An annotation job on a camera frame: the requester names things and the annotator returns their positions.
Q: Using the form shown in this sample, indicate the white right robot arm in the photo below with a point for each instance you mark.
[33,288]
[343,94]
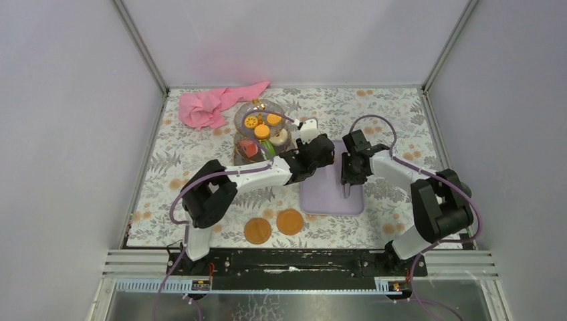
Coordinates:
[440,206]

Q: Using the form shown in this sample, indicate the white glazed donut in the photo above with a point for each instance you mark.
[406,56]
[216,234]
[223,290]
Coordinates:
[280,138]

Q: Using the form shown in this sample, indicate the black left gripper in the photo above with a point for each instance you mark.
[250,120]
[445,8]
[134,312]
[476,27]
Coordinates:
[326,149]

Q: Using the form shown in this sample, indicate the lilac plastic tray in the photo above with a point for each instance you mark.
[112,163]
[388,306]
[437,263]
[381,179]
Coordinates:
[321,194]

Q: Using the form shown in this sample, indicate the pink cake slice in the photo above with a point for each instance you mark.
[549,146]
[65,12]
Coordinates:
[249,148]

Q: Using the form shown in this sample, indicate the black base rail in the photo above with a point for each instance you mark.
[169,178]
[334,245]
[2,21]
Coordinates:
[250,269]

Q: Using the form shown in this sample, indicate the green striped cake piece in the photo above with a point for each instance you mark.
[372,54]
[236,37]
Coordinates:
[268,149]

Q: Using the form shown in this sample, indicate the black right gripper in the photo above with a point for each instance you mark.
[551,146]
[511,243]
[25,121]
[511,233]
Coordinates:
[346,176]

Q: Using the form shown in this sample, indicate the pink cloth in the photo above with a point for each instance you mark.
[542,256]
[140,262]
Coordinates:
[204,109]

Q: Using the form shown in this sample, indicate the yellow jam-dot cookie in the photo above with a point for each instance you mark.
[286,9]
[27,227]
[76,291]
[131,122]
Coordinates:
[251,122]

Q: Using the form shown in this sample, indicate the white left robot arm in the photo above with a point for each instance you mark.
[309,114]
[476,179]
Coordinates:
[209,194]

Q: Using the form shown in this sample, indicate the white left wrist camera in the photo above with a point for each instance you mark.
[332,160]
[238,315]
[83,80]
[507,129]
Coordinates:
[308,130]

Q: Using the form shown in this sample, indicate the right wooden coaster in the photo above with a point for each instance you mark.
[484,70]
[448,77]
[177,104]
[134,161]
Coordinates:
[290,222]

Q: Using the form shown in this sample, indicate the left wooden coaster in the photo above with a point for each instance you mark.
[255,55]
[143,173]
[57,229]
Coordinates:
[257,231]

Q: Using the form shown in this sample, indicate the wooden coaster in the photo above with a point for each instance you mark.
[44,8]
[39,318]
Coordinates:
[290,222]
[257,231]

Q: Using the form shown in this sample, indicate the three-tier glass cake stand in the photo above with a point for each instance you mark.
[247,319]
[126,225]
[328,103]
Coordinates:
[259,108]

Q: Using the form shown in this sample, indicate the yellow round biscuit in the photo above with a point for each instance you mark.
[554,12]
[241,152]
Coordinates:
[273,119]
[262,131]

